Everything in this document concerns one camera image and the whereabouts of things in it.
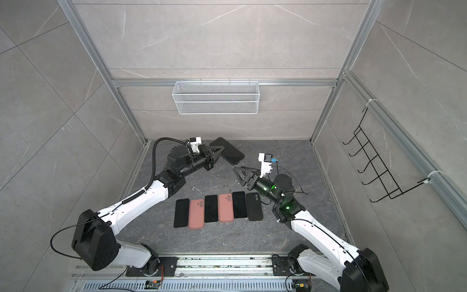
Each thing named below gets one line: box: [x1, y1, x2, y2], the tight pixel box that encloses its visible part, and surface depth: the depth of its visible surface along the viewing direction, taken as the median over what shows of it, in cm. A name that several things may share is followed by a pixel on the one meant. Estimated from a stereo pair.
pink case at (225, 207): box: [217, 192, 235, 223], surface depth 92 cm
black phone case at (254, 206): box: [245, 192, 264, 221], surface depth 93 cm
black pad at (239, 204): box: [232, 191, 248, 219], surface depth 93 cm
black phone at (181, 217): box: [173, 198, 190, 228], surface depth 90 cm
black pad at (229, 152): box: [209, 136, 246, 166], surface depth 73 cm
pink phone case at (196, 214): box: [188, 198, 205, 230], surface depth 90 cm
